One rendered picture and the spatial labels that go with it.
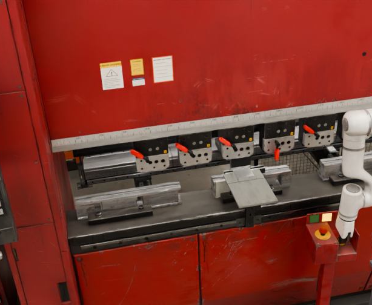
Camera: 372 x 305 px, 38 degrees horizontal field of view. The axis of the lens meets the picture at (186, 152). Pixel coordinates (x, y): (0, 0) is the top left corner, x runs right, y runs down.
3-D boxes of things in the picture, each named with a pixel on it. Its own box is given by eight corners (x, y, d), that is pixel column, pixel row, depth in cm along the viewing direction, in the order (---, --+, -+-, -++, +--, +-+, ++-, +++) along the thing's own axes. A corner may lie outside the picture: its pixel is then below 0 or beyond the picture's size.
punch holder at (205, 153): (180, 166, 247) (179, 135, 238) (177, 157, 254) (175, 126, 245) (212, 162, 249) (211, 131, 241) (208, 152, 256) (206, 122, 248)
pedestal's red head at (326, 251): (314, 265, 251) (317, 235, 241) (303, 242, 264) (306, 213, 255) (355, 259, 252) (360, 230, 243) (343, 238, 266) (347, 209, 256)
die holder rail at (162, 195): (77, 220, 252) (74, 204, 247) (77, 212, 257) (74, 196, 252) (182, 203, 260) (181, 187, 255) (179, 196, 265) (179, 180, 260)
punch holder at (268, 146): (263, 154, 253) (265, 123, 244) (257, 145, 260) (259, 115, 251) (294, 150, 255) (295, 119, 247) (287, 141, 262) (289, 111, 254)
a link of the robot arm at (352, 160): (374, 138, 234) (369, 200, 245) (339, 142, 232) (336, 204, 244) (384, 146, 225) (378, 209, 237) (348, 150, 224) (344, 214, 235)
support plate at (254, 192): (239, 208, 236) (239, 206, 235) (223, 176, 258) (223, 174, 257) (277, 202, 239) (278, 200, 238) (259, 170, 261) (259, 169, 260)
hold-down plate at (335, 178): (332, 186, 267) (333, 181, 265) (328, 180, 271) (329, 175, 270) (388, 177, 271) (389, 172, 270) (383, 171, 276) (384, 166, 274)
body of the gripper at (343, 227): (335, 207, 247) (332, 224, 254) (343, 223, 239) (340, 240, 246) (351, 205, 248) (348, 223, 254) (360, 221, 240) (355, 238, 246)
